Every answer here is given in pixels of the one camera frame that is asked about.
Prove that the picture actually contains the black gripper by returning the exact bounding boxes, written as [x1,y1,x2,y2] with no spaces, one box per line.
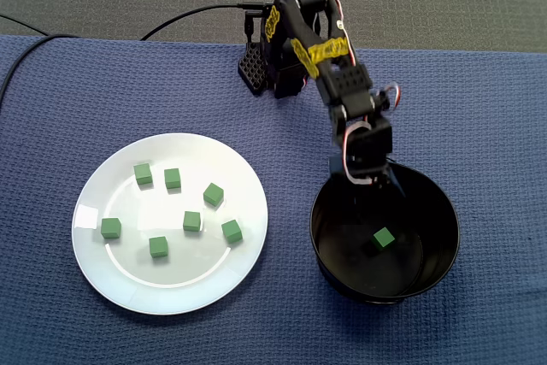
[328,119,408,201]

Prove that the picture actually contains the green cube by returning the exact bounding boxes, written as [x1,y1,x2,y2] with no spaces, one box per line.
[132,162,154,186]
[148,235,168,259]
[203,182,226,208]
[221,219,244,244]
[100,217,122,240]
[370,226,396,254]
[163,167,182,190]
[182,210,203,233]

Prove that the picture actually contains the white round plate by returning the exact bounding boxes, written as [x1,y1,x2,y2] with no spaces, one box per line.
[71,132,269,316]

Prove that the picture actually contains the black metal bucket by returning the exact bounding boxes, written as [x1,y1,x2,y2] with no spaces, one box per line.
[309,155,462,306]

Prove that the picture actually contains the black table clamp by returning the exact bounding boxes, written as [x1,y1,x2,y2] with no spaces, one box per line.
[243,9,266,44]

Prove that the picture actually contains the white red gripper servo wire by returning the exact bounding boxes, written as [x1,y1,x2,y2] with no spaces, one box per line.
[343,121,373,187]

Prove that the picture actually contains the white red wrist servo wire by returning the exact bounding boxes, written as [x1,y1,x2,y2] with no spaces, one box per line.
[376,81,403,113]

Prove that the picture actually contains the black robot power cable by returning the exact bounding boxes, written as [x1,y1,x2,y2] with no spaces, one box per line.
[139,0,264,42]

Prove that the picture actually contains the thick black cable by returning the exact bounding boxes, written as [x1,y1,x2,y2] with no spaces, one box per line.
[0,33,80,105]

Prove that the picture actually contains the thin black cable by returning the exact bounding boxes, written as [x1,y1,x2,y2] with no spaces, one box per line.
[0,13,49,37]

